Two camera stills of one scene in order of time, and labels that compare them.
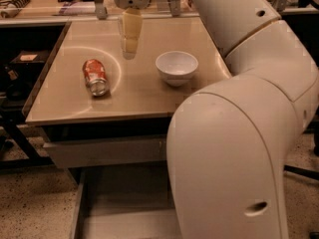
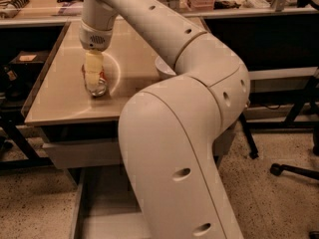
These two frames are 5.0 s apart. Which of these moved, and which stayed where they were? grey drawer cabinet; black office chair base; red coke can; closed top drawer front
Moved: red coke can
Stayed: black office chair base; grey drawer cabinet; closed top drawer front
